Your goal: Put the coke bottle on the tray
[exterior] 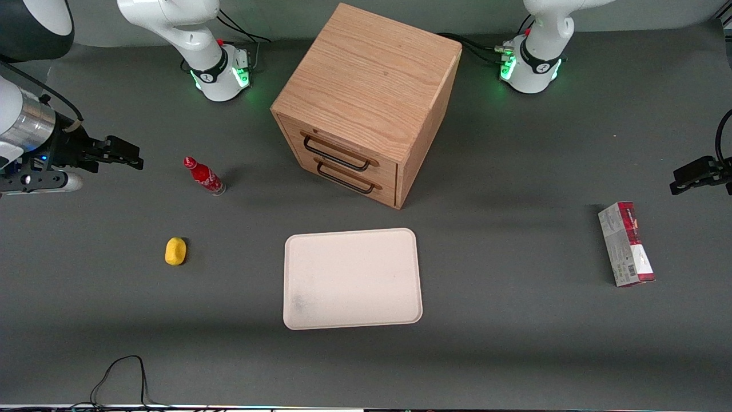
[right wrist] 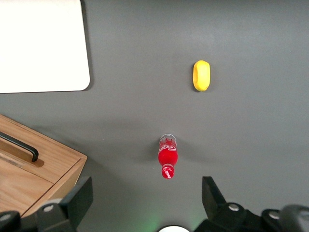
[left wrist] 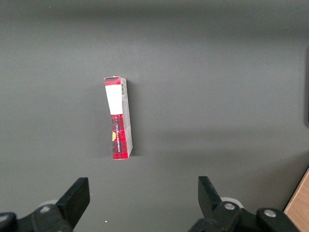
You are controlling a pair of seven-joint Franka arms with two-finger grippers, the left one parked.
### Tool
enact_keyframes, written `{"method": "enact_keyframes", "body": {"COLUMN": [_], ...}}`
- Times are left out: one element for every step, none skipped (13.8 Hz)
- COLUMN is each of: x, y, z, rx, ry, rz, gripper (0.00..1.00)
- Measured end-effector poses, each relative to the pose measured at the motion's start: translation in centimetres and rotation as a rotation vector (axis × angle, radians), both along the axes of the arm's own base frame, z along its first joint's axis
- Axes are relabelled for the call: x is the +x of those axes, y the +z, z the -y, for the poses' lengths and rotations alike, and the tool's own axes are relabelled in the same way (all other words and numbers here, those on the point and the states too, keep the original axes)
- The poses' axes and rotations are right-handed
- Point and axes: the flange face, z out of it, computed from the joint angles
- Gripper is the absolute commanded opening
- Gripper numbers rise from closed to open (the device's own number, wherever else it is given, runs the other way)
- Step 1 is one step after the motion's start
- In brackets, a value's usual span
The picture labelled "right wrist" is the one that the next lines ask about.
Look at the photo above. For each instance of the wooden drawer front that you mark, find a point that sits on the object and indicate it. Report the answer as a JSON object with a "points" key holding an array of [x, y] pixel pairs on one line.
{"points": [[19, 193], [50, 155]]}

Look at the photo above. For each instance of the red coke bottle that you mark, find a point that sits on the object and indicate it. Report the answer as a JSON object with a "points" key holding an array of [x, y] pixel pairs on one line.
{"points": [[167, 157]]}

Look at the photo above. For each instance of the white rectangular tray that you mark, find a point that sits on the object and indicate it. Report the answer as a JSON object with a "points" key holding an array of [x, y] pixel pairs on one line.
{"points": [[36, 48]]}

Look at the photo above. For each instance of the wooden drawer cabinet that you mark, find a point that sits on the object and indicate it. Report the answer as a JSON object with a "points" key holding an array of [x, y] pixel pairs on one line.
{"points": [[68, 165]]}

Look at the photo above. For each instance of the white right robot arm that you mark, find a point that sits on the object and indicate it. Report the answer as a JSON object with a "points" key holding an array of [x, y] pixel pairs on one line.
{"points": [[173, 229]]}

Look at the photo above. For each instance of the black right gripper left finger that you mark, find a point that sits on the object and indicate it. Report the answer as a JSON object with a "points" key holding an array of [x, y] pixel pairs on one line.
{"points": [[77, 200]]}

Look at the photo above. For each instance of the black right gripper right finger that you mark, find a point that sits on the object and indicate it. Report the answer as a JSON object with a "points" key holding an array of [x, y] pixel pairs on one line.
{"points": [[212, 200]]}

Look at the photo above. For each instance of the yellow toy lemon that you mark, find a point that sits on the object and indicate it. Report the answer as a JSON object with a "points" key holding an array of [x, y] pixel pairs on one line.
{"points": [[202, 76]]}

